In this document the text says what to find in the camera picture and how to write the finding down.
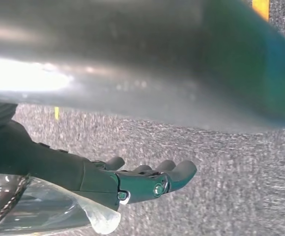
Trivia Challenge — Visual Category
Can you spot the grey robot body shell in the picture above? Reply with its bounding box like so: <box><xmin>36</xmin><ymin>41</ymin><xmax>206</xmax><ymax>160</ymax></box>
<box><xmin>0</xmin><ymin>0</ymin><xmax>285</xmax><ymax>134</ymax></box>

